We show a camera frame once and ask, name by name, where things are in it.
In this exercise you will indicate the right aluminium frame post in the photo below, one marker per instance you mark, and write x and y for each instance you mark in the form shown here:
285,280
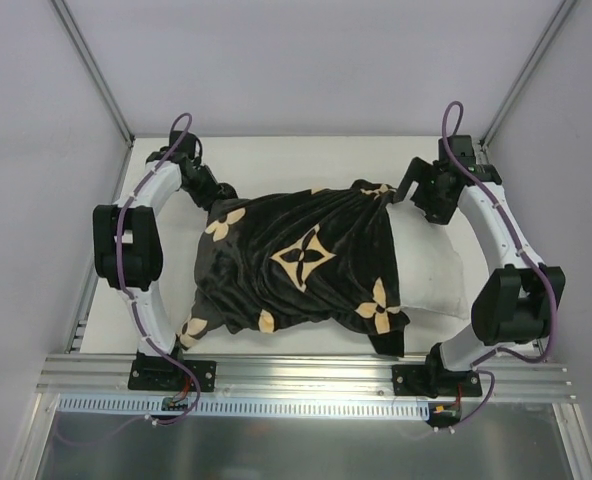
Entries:
553,28

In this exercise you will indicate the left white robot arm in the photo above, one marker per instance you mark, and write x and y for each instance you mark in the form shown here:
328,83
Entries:
127,248

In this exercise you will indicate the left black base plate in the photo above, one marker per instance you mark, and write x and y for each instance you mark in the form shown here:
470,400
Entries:
156,374

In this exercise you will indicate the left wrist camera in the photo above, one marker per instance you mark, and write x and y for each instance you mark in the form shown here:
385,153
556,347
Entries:
186,143

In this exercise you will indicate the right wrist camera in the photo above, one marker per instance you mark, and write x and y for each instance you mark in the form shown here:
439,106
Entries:
462,148

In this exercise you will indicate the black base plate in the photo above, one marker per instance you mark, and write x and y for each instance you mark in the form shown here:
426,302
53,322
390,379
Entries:
421,380
156,374

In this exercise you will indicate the aluminium frame post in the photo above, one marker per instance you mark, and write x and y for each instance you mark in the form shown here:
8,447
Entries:
553,28
87,58

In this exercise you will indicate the white pillow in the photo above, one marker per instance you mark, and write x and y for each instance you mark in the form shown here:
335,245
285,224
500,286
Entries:
430,271

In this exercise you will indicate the slotted cable duct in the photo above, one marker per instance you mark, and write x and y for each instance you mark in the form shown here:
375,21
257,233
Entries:
241,407

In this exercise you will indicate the left aluminium frame post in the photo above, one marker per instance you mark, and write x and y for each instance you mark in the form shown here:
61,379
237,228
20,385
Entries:
87,58

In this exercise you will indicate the aluminium mounting rail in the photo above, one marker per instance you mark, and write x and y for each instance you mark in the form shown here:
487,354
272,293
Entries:
344,377

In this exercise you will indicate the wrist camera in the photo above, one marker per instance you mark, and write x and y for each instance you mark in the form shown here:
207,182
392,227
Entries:
186,143
462,148

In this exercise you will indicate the black floral plush pillowcase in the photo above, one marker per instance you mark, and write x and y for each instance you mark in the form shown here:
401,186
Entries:
277,261

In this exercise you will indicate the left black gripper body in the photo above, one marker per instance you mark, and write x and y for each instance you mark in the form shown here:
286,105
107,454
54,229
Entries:
216,192

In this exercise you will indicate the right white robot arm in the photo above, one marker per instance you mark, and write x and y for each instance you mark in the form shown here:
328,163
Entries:
519,302

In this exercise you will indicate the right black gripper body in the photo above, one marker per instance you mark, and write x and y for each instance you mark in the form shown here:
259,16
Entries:
427,190

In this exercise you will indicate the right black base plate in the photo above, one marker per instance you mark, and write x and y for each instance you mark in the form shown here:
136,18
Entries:
421,380

